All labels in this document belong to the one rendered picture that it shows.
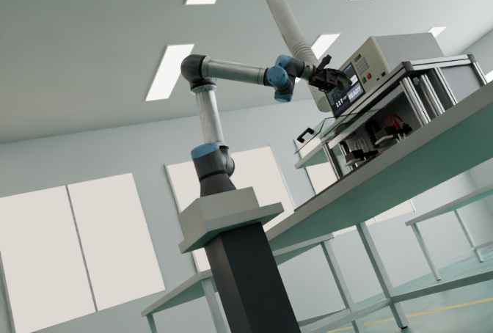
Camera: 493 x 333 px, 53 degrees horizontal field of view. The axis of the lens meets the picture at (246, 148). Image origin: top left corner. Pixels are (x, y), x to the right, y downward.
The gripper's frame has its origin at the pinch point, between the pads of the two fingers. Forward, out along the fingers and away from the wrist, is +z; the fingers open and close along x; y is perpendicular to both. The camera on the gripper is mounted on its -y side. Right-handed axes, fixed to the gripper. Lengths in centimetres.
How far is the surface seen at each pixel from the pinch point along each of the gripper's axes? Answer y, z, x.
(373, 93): 6.1, 9.2, 4.6
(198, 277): 60, -15, -154
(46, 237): -31, -119, -468
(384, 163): 56, -7, 30
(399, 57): -9.4, 16.4, 14.5
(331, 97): -7.7, 5.6, -24.3
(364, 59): -10.2, 4.4, 5.4
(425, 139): 56, -7, 50
